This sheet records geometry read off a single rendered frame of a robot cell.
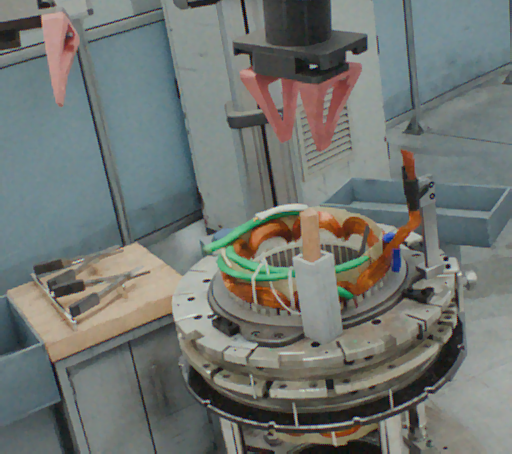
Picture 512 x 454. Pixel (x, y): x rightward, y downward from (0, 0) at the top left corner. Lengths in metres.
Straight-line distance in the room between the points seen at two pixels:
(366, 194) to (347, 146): 2.26
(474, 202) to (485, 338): 0.26
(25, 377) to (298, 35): 0.54
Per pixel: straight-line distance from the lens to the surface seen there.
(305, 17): 0.68
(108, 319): 1.00
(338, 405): 0.85
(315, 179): 3.45
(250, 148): 1.34
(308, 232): 0.77
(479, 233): 1.13
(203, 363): 0.88
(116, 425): 1.08
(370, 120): 3.66
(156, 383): 1.07
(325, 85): 0.67
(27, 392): 1.02
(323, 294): 0.79
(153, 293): 1.04
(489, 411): 1.24
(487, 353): 1.36
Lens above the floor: 1.53
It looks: 21 degrees down
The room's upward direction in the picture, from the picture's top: 11 degrees counter-clockwise
